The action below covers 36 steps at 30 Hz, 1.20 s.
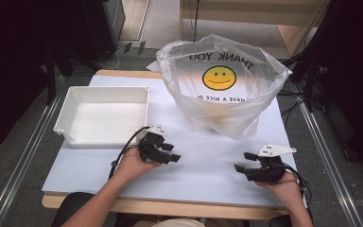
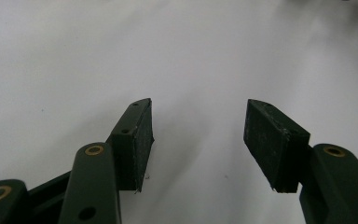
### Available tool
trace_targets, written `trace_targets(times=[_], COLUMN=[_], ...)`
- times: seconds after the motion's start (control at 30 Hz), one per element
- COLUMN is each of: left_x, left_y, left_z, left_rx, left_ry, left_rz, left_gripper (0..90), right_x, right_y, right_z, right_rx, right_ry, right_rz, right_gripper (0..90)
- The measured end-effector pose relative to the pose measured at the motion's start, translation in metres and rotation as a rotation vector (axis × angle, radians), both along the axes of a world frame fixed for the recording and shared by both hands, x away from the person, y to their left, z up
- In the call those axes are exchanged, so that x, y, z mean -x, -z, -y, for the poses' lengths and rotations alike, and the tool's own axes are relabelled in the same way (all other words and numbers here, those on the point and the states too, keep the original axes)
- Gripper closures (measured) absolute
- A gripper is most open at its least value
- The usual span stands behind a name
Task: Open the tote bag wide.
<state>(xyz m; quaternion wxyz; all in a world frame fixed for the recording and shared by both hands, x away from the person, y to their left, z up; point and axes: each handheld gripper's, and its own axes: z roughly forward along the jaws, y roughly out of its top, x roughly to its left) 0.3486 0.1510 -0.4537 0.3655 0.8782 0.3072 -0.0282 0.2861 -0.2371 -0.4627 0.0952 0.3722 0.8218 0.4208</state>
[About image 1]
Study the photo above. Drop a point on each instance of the wooden shelf unit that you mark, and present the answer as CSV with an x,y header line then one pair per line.
x,y
264,15

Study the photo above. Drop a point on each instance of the clear smiley plastic bag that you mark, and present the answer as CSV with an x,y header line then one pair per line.
x,y
255,94

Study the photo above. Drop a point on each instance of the person's left hand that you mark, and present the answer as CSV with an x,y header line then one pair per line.
x,y
132,165

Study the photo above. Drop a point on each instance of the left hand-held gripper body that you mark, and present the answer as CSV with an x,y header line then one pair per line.
x,y
151,148

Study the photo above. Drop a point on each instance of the person's beige shirt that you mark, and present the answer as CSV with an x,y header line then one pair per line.
x,y
178,223

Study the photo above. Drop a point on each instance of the wooden table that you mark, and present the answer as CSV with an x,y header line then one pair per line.
x,y
170,212

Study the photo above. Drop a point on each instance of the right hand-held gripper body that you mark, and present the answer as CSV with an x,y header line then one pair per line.
x,y
269,170

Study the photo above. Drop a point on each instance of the black metal stand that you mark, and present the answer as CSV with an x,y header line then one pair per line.
x,y
51,78
310,82

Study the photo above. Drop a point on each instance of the white plastic bin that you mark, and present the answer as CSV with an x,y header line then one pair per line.
x,y
107,123

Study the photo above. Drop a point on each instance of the person's dark trouser leg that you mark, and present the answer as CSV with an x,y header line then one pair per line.
x,y
72,209

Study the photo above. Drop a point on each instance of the dark cabinet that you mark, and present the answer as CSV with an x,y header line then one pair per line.
x,y
104,28

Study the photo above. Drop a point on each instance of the person's right hand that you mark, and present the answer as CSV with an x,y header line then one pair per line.
x,y
285,189

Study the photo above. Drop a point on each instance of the metal floor rail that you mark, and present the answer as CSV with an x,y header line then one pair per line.
x,y
22,164
327,164

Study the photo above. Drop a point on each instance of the pale blue table mat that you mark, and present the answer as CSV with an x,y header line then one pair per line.
x,y
201,179

